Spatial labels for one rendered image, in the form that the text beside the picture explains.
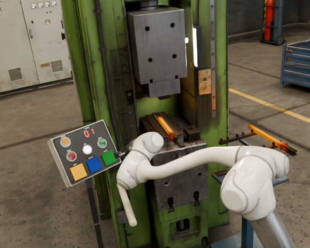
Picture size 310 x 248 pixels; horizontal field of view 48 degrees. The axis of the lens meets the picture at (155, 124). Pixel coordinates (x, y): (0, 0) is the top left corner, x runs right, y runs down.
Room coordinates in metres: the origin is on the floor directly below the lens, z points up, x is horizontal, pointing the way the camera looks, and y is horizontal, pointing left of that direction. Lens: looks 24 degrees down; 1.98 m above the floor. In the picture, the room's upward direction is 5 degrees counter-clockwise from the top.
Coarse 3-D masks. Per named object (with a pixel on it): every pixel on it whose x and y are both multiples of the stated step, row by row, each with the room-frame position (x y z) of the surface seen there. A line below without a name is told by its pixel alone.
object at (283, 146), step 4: (248, 128) 2.11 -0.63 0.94; (252, 128) 2.07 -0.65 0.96; (256, 128) 2.06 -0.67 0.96; (256, 132) 2.03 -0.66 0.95; (260, 132) 2.00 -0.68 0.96; (264, 132) 1.99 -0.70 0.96; (264, 136) 1.95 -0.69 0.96; (268, 136) 1.93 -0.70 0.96; (268, 140) 1.92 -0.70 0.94; (272, 140) 1.88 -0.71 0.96; (276, 140) 1.87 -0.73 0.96; (276, 144) 1.85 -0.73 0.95; (280, 144) 1.82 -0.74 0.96; (284, 144) 1.80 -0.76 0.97; (280, 148) 1.80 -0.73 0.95; (284, 148) 1.79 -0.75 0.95; (288, 148) 1.75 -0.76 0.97; (292, 148) 1.75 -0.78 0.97; (288, 152) 1.75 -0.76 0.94; (292, 152) 1.73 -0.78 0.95
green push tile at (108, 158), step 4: (108, 152) 1.79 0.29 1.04; (112, 152) 1.80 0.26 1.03; (104, 156) 1.76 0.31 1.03; (108, 156) 1.77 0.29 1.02; (112, 156) 1.78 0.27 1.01; (104, 160) 1.74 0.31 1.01; (108, 160) 1.75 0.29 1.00; (112, 160) 1.77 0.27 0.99; (116, 160) 1.78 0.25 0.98; (108, 164) 1.74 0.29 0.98
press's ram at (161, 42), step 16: (128, 16) 2.10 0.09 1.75; (144, 16) 2.00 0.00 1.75; (160, 16) 2.02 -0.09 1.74; (176, 16) 2.04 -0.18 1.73; (128, 32) 2.16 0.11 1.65; (144, 32) 2.00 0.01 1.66; (160, 32) 2.02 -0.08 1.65; (176, 32) 2.04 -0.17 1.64; (144, 48) 2.00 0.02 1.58; (160, 48) 2.02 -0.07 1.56; (176, 48) 2.04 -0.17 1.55; (144, 64) 1.99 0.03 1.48; (160, 64) 2.02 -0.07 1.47; (176, 64) 2.04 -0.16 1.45; (144, 80) 1.99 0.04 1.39; (160, 80) 2.01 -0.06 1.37
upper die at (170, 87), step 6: (138, 84) 2.30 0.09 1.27; (144, 84) 2.11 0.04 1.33; (150, 84) 2.00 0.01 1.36; (156, 84) 2.01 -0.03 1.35; (162, 84) 2.02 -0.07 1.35; (168, 84) 2.02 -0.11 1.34; (174, 84) 2.03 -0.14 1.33; (144, 90) 2.13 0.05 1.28; (150, 90) 2.00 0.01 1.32; (156, 90) 2.01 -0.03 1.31; (162, 90) 2.02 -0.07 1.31; (168, 90) 2.02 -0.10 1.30; (174, 90) 2.03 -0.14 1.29; (180, 90) 2.04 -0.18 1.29; (150, 96) 2.00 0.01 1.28; (156, 96) 2.01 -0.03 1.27
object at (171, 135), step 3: (159, 117) 2.30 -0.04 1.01; (159, 120) 2.25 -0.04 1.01; (162, 120) 2.25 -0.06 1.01; (162, 123) 2.19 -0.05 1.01; (165, 123) 2.19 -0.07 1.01; (165, 126) 2.13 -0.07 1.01; (168, 126) 2.13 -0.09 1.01; (168, 129) 2.08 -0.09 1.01; (171, 129) 2.08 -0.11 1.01; (168, 132) 2.05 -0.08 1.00; (171, 132) 2.02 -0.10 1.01; (174, 132) 2.01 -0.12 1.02; (171, 135) 2.01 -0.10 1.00; (174, 135) 1.96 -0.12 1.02; (171, 138) 2.00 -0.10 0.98; (174, 138) 1.96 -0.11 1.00; (177, 138) 1.93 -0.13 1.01; (174, 141) 1.95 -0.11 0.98; (177, 141) 1.93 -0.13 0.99
